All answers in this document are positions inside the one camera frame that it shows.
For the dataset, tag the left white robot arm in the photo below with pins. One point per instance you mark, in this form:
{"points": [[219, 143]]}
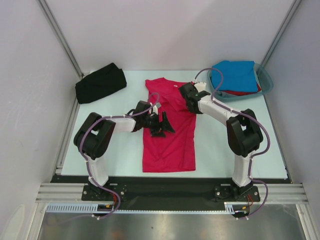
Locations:
{"points": [[93, 137]]}

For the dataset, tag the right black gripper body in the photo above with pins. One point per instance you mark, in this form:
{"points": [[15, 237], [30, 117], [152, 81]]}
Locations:
{"points": [[194, 111]]}

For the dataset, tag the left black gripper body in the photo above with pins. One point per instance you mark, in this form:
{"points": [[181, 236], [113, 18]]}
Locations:
{"points": [[152, 122]]}

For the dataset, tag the pink t shirt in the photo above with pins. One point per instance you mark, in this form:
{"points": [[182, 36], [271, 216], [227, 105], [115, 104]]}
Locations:
{"points": [[176, 151]]}

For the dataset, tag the right aluminium corner post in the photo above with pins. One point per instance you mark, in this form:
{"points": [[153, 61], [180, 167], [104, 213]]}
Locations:
{"points": [[281, 31]]}

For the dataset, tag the blue t shirt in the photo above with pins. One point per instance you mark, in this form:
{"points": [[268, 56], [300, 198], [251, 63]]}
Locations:
{"points": [[238, 76]]}

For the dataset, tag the folded black t shirt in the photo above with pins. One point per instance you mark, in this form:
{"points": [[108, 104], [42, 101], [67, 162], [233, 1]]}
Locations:
{"points": [[100, 83]]}

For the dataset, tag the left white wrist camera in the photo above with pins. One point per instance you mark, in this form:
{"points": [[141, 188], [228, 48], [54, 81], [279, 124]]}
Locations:
{"points": [[155, 109]]}

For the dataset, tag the red t shirt in basket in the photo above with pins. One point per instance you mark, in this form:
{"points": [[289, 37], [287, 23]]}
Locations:
{"points": [[242, 93]]}

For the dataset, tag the right slotted cable duct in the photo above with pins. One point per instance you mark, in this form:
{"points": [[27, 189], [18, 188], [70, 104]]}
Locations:
{"points": [[237, 207]]}

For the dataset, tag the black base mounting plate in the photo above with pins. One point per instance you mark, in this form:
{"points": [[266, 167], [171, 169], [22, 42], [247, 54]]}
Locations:
{"points": [[165, 193]]}

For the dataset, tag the left aluminium corner post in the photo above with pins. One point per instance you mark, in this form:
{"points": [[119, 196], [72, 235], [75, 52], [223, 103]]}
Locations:
{"points": [[53, 23]]}

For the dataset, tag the aluminium corner post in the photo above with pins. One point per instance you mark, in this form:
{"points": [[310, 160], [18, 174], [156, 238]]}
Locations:
{"points": [[53, 23], [281, 31]]}

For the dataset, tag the teal plastic basket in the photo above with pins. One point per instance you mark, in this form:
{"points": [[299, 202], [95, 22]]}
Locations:
{"points": [[263, 79]]}

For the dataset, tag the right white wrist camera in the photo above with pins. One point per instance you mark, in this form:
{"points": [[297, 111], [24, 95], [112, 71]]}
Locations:
{"points": [[200, 86]]}

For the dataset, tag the slotted cable duct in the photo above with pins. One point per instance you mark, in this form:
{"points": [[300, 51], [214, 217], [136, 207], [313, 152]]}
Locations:
{"points": [[88, 208], [237, 207]]}

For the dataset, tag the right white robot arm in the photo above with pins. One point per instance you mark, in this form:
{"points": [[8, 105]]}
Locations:
{"points": [[244, 135]]}

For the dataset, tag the left slotted cable duct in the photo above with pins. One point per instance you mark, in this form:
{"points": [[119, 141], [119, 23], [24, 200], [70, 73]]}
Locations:
{"points": [[88, 208]]}

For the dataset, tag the aluminium front frame rail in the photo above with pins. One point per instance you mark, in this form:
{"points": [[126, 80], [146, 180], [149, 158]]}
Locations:
{"points": [[72, 192]]}

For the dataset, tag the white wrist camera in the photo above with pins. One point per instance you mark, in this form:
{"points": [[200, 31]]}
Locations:
{"points": [[200, 86], [155, 109]]}

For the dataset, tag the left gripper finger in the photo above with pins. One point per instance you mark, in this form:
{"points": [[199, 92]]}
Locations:
{"points": [[157, 133], [165, 124]]}

